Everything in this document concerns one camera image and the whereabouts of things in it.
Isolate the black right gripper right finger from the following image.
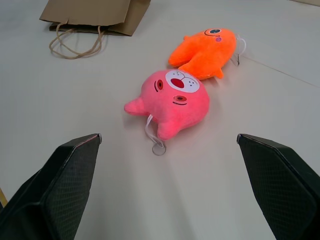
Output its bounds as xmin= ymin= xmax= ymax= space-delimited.
xmin=236 ymin=133 xmax=320 ymax=240

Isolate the brown paper bag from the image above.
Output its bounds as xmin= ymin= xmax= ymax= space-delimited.
xmin=39 ymin=0 xmax=152 ymax=60

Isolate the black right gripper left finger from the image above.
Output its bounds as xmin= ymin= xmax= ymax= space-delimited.
xmin=0 ymin=133 xmax=103 ymax=240

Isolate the orange plush fish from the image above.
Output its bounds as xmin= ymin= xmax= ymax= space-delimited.
xmin=168 ymin=27 xmax=247 ymax=81

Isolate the pink plush toy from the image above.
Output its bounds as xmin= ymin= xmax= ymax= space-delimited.
xmin=123 ymin=69 xmax=211 ymax=156

